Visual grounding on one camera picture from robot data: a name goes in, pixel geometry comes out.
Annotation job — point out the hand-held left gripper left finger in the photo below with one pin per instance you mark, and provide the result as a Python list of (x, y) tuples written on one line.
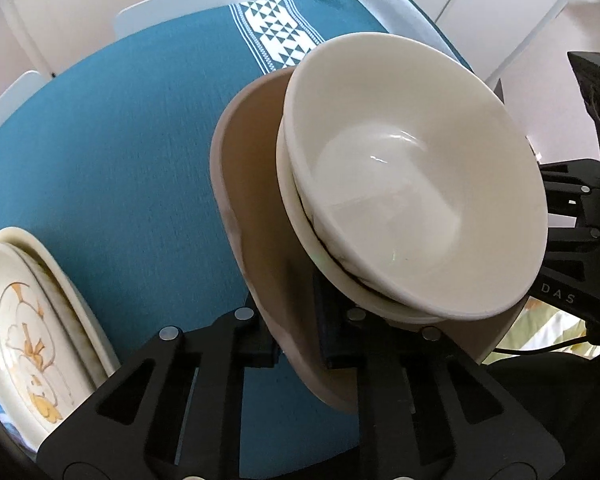
[(260, 345)]

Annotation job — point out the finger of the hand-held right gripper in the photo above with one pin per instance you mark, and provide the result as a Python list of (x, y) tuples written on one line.
[(575, 187), (577, 235)]

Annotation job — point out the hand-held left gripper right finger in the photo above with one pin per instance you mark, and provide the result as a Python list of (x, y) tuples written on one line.
[(330, 330)]

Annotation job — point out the cream duck print bowl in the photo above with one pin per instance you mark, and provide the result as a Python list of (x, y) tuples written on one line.
[(292, 195)]

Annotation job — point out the brown bowl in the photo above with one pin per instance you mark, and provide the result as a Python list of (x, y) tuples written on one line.
[(260, 200)]

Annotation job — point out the plain white bowl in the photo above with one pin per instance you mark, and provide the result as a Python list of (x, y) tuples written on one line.
[(405, 185)]

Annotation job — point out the plain white plate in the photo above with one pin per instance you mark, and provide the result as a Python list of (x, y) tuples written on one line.
[(87, 320)]

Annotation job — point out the cream duck print plate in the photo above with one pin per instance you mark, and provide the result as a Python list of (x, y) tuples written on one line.
[(25, 340)]

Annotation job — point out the yellow striped mat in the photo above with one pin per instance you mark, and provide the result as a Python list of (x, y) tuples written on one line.
[(555, 330)]

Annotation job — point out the white cabinet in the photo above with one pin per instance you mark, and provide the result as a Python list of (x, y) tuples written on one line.
[(480, 10)]

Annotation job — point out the teal patterned tablecloth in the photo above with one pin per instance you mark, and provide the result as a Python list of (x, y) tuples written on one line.
[(130, 135)]

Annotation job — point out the blue white patterned cloth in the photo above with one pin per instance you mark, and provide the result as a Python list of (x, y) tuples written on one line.
[(10, 427)]

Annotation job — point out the white chair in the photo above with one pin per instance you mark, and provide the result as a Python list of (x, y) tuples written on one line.
[(180, 2), (10, 100)]

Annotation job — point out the white door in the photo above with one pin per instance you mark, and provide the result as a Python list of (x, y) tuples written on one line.
[(80, 10)]

